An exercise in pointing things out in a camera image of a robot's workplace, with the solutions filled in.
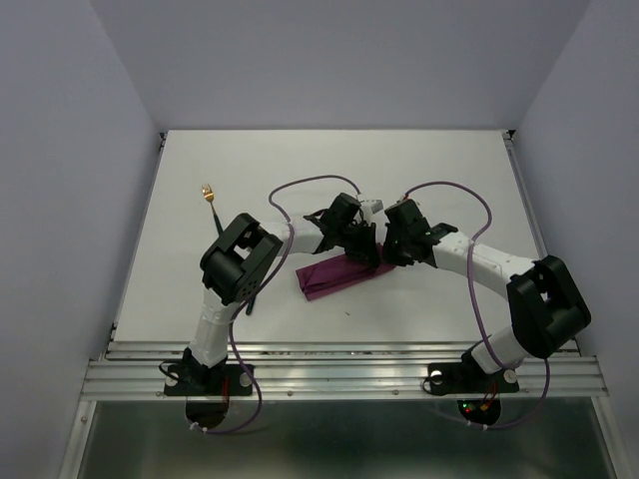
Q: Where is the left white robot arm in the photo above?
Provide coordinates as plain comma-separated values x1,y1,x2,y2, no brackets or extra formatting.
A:
165,194,383,396

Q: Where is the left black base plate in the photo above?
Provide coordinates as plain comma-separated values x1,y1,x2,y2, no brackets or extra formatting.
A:
158,362,254,397

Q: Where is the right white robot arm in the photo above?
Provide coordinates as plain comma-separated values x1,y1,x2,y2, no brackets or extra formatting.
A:
382,199,591,396

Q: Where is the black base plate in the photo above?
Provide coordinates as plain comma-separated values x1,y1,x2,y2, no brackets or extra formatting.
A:
421,362,519,396
158,362,254,397

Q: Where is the purple cloth napkin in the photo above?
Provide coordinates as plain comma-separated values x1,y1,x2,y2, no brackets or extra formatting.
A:
296,254,395,301

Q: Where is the gold knife dark handle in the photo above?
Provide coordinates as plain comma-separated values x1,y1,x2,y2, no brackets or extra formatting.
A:
246,296,257,316

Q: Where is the gold fork dark handle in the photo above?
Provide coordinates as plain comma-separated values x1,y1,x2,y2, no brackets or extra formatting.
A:
202,184,224,234

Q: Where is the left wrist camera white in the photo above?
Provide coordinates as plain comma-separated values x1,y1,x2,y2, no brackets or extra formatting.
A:
360,199,383,218

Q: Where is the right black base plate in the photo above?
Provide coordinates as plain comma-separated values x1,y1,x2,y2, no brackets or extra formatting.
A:
421,362,519,396

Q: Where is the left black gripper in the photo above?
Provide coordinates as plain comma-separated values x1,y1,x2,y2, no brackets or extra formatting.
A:
336,221,380,266

